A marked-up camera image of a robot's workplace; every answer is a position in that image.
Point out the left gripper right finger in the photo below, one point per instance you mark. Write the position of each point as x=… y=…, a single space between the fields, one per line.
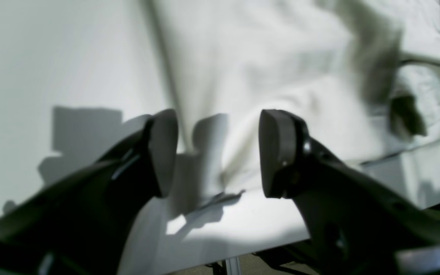
x=357 y=226

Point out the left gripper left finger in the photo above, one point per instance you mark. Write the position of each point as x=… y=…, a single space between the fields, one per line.
x=80 y=225

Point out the light grey T-shirt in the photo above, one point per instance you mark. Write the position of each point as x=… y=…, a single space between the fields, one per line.
x=364 y=74

